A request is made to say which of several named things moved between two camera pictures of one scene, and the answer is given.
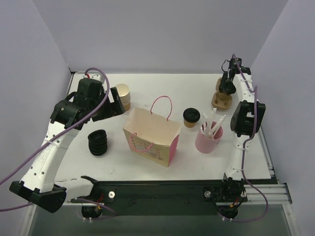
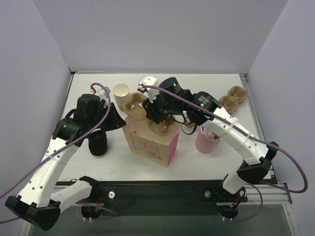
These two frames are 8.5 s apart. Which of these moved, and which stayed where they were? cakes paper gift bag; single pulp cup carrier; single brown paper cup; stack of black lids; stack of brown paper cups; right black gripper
Moved: right black gripper; single pulp cup carrier
Stayed: stack of brown paper cups; stack of black lids; single brown paper cup; cakes paper gift bag
